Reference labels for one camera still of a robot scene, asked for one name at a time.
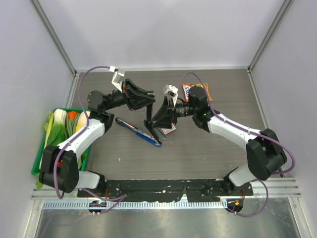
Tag Fox's candy bag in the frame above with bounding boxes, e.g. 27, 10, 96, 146
182, 83, 213, 102

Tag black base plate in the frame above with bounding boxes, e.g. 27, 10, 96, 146
92, 179, 254, 203

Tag slotted cable duct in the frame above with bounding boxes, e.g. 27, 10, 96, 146
42, 199, 227, 210

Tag purple cable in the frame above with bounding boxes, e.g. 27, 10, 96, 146
177, 71, 297, 174
53, 65, 116, 199

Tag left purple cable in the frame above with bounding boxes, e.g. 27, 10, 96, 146
53, 65, 116, 199

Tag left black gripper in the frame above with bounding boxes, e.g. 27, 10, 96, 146
104, 79, 155, 112

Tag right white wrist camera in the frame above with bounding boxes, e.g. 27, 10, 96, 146
163, 85, 178, 106

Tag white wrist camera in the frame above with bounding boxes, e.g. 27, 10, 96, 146
163, 85, 178, 106
109, 66, 125, 92

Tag toy carrot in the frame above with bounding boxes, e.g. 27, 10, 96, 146
68, 111, 79, 120

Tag toy green beans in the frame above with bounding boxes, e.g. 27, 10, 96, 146
66, 114, 79, 137

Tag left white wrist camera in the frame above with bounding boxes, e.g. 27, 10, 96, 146
109, 66, 125, 92

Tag green plastic tray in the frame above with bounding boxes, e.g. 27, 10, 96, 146
31, 108, 93, 176

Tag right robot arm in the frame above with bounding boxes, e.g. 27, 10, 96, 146
147, 85, 287, 196

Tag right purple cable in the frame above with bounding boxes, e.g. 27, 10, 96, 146
177, 71, 297, 174

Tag toy napa cabbage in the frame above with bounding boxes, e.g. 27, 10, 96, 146
75, 111, 90, 132

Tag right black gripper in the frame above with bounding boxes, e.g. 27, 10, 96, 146
152, 96, 198, 129

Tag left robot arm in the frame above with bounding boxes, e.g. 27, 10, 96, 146
39, 79, 155, 198

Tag toy bok choy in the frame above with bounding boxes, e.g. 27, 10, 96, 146
36, 108, 68, 189

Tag small staple box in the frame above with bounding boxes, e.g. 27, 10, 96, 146
161, 124, 176, 135

